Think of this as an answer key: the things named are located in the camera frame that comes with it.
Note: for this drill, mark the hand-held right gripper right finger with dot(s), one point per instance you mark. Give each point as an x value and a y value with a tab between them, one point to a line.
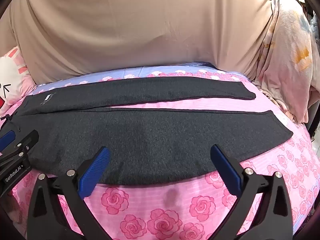
225	170

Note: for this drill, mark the beige cloth cover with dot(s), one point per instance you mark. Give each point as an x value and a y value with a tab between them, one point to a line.
140	25

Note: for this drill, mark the white rabbit print pillow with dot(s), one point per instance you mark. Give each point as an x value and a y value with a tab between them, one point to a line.
10	75

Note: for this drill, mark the pink rose print bedsheet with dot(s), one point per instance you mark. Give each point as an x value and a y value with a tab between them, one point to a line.
175	205

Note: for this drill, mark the dark grey pants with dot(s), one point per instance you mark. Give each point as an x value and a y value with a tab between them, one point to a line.
150	135

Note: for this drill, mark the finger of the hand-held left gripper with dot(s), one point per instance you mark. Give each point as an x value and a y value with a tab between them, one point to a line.
28	140
7	140

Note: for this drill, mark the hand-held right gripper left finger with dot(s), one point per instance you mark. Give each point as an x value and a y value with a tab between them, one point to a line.
96	170

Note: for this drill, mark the pastel printed blanket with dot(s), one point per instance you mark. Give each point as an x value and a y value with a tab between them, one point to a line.
287	55

